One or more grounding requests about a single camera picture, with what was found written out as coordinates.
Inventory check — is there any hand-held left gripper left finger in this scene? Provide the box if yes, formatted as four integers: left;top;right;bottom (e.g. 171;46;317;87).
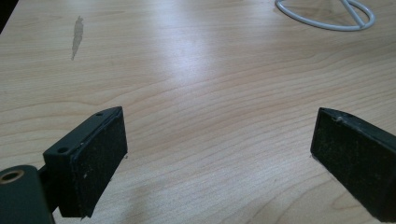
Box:
42;105;129;219

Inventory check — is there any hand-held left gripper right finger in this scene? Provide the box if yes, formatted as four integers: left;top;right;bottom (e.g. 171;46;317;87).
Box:
309;106;396;224

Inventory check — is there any white wire display rack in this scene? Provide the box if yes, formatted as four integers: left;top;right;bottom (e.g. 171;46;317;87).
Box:
274;0;376;33

